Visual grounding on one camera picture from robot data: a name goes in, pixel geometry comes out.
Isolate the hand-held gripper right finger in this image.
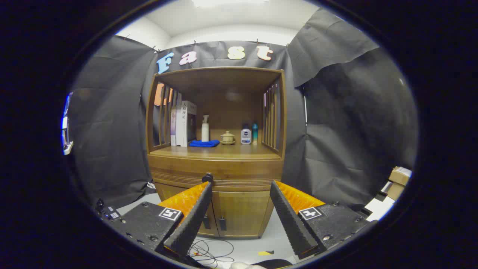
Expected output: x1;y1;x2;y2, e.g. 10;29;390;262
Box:
270;180;378;260

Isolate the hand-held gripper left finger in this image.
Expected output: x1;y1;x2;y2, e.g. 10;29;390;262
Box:
108;182;213;258

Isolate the wooden drawer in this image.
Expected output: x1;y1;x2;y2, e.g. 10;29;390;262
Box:
149;155;283;192

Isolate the wooden countertop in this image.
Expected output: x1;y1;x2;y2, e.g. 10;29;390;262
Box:
149;144;282;160

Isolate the wooden cabinet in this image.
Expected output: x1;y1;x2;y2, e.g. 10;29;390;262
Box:
145;67;287;239

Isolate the blue folded cloth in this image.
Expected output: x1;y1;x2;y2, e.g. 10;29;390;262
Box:
189;139;220;148

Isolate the black electronic box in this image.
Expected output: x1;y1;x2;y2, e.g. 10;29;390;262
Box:
95;199;122;222

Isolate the white book portrait cover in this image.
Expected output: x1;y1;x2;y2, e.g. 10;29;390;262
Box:
181;100;197;148

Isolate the thin white book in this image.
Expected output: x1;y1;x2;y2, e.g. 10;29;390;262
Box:
176;93;183;147

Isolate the cardboard box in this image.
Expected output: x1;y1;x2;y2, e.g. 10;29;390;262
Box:
388;166;412;186
381;182;406;201

